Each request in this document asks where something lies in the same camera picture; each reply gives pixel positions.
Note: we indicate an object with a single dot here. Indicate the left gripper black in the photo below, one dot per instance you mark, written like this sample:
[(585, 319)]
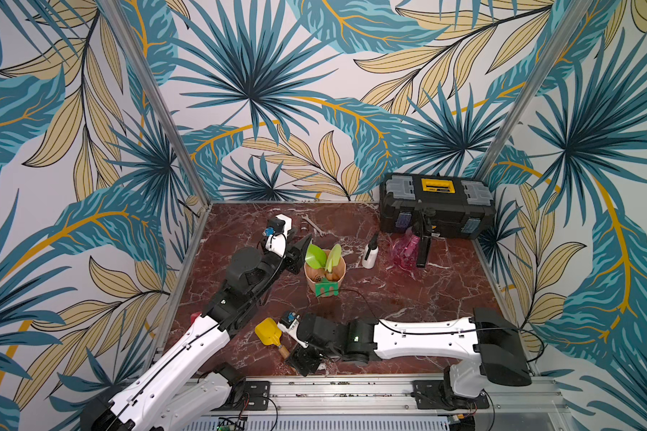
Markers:
[(296, 259)]

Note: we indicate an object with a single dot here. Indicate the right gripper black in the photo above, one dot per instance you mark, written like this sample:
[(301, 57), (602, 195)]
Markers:
[(301, 350)]

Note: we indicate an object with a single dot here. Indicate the bright green toy trowel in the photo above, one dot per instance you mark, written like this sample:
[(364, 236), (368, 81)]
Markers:
[(315, 257)]

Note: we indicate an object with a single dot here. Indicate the terracotta plastic flower pot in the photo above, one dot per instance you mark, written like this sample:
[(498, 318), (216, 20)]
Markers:
[(316, 275)]

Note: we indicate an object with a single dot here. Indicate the light green toy spade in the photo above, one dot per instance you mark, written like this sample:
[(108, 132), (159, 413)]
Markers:
[(333, 258)]

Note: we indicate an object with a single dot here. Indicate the green toy rake wooden handle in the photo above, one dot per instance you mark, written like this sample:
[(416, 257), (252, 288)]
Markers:
[(326, 288)]

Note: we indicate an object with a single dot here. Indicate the yellow toy shovel wooden handle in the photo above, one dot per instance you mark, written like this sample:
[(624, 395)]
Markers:
[(269, 335)]

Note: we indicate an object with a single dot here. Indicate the white spray bottle black nozzle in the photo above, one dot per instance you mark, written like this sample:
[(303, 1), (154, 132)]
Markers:
[(371, 252)]

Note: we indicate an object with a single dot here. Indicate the pink spray bottle black nozzle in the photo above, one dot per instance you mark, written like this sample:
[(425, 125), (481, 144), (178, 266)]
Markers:
[(413, 249)]

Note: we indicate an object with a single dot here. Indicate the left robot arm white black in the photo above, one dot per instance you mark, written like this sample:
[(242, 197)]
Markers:
[(158, 399)]

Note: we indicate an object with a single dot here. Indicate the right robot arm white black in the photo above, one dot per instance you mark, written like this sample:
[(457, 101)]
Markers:
[(486, 348)]

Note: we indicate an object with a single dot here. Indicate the silver open-end wrench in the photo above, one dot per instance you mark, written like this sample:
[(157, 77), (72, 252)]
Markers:
[(309, 221)]

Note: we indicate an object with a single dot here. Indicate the black yellow plastic toolbox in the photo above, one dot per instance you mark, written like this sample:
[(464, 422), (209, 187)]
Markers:
[(452, 207)]

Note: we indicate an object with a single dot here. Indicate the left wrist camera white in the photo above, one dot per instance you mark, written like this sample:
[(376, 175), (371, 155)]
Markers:
[(276, 234)]

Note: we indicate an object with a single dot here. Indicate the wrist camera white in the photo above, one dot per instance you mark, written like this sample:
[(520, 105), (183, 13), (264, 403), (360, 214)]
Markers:
[(288, 323), (276, 234)]

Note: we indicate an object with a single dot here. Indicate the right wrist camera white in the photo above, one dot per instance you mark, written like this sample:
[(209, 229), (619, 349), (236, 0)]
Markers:
[(288, 323)]

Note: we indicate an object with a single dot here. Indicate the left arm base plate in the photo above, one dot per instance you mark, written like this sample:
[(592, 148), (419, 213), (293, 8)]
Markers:
[(249, 396)]

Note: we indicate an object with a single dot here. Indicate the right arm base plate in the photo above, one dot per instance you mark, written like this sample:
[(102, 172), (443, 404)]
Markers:
[(437, 394)]

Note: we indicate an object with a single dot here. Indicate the aluminium front rail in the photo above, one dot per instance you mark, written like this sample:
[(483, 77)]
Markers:
[(384, 402)]

